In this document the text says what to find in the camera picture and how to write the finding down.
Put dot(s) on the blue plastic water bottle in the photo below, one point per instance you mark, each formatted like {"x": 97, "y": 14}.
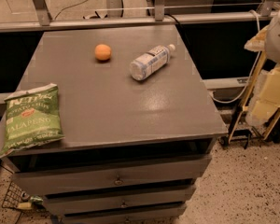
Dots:
{"x": 151, "y": 61}

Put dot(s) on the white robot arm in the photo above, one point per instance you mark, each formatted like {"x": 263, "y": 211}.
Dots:
{"x": 272, "y": 42}

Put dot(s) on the green jalapeno chip bag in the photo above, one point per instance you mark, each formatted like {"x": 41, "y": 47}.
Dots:
{"x": 32, "y": 119}

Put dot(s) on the grey drawer cabinet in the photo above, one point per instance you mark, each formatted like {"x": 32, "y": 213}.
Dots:
{"x": 107, "y": 116}

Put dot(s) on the orange fruit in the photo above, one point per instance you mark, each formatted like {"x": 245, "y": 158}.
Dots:
{"x": 102, "y": 52}

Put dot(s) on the bottom grey drawer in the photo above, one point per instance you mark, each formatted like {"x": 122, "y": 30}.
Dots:
{"x": 128, "y": 215}

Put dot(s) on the grey drawer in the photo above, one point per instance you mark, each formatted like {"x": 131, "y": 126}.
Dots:
{"x": 112, "y": 175}
{"x": 119, "y": 200}
{"x": 128, "y": 215}

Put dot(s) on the top grey drawer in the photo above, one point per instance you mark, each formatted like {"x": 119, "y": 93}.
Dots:
{"x": 112, "y": 175}

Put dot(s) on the middle grey drawer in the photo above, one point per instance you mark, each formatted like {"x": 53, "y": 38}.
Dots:
{"x": 119, "y": 200}

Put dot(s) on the grey metal railing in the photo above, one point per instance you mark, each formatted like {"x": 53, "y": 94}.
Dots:
{"x": 45, "y": 15}

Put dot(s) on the black wire basket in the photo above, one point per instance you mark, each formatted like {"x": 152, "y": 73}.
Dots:
{"x": 14, "y": 196}

